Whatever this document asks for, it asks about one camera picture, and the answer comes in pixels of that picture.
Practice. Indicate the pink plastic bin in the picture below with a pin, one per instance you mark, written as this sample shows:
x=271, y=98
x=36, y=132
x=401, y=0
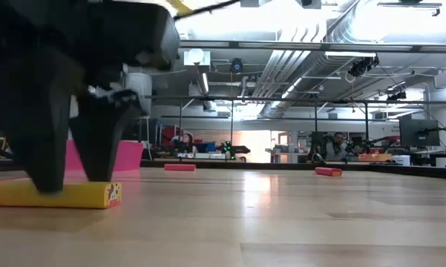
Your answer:
x=129, y=155

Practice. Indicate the white container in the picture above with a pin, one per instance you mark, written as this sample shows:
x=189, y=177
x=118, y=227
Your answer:
x=400, y=160

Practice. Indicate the person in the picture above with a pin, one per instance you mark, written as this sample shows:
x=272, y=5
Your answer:
x=337, y=148
x=187, y=144

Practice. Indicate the black background railing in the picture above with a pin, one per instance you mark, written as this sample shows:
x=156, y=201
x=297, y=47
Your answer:
x=282, y=100

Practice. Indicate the red block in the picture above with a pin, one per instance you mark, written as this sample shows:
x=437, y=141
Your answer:
x=180, y=167
x=328, y=171

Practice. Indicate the black aluminium rig frame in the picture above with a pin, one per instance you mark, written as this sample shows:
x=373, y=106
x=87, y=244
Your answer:
x=319, y=45

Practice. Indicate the blue round ceiling device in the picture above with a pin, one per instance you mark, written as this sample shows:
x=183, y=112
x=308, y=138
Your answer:
x=236, y=66

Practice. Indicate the orange box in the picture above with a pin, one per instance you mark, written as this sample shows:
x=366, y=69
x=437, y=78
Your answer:
x=374, y=157

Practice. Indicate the yellow block with cow print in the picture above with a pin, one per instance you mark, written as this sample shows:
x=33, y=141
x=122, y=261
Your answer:
x=81, y=196

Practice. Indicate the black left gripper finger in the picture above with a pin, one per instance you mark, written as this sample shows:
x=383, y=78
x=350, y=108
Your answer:
x=100, y=141
x=41, y=141

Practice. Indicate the black overhead camera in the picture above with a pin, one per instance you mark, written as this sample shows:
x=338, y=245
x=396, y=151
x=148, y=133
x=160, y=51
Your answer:
x=363, y=66

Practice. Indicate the round white lamp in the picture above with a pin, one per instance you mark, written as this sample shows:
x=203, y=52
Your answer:
x=196, y=56

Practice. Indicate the black table edge rail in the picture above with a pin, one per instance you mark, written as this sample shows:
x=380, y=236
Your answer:
x=282, y=166

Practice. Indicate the black computer monitor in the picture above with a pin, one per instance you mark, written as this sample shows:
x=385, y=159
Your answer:
x=419, y=132

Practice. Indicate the silver ceiling air duct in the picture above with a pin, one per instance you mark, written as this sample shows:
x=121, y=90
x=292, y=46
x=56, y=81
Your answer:
x=293, y=63

